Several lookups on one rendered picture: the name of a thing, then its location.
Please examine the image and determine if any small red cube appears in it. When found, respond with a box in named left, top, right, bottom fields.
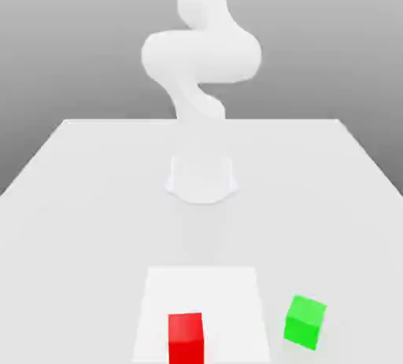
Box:
left=167, top=312, right=205, bottom=364

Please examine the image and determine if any small green cube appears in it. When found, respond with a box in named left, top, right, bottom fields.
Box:
left=283, top=295, right=328, bottom=351

